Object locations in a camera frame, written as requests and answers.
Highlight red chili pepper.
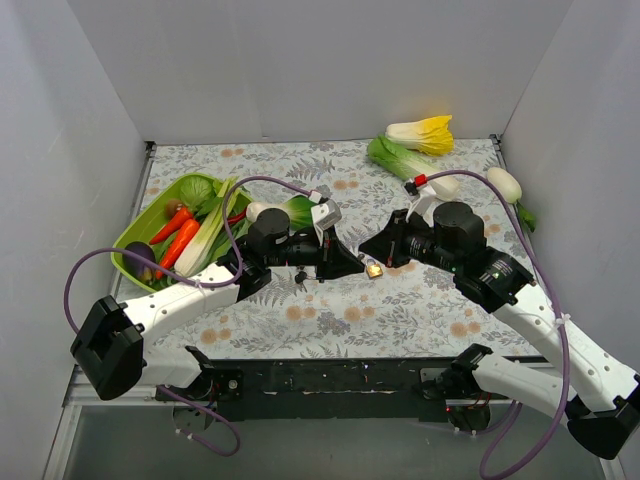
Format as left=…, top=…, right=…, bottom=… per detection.
left=227, top=209, right=246, bottom=226

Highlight floral table mat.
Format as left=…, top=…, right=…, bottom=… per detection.
left=142, top=140, right=535, bottom=359

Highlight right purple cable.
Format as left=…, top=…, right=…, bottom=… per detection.
left=414, top=169, right=571, bottom=480

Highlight brass padlock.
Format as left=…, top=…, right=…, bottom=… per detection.
left=365, top=258, right=384, bottom=279

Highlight green celery stalks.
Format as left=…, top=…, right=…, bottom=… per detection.
left=174, top=177, right=238, bottom=278

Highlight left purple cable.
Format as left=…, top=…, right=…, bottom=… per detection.
left=63, top=174, right=324, bottom=457

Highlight black head key bunch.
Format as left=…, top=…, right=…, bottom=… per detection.
left=294, top=269, right=309, bottom=292

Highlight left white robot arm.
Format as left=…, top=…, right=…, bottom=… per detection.
left=70, top=202, right=364, bottom=401

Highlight brown kiwi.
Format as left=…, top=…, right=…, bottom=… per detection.
left=164, top=198, right=183, bottom=219

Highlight green napa cabbage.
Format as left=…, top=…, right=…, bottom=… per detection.
left=367, top=136, right=460, bottom=201

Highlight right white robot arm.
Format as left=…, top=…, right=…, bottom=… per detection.
left=359, top=202, right=639, bottom=460

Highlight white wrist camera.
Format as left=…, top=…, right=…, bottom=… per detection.
left=310, top=199, right=342, bottom=243
left=404, top=174, right=437, bottom=222

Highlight white radish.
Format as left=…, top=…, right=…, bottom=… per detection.
left=486, top=167, right=537, bottom=233

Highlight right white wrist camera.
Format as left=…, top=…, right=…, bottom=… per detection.
left=404, top=174, right=437, bottom=222

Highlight purple eggplant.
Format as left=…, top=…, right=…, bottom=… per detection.
left=122, top=241, right=156, bottom=285

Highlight yellow napa cabbage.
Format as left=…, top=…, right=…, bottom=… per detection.
left=385, top=115, right=454, bottom=156

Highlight green bok choy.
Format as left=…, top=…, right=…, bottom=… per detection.
left=245, top=195, right=315, bottom=231

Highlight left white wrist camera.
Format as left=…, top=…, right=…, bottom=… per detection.
left=310, top=199, right=342, bottom=243

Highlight green plastic basket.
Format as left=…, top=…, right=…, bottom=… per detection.
left=111, top=173, right=252, bottom=293

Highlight purple cable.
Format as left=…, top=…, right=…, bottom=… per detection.
left=414, top=169, right=571, bottom=480
left=63, top=174, right=324, bottom=457

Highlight orange carrot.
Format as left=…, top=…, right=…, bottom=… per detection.
left=159, top=219, right=200, bottom=271
left=149, top=207, right=193, bottom=245

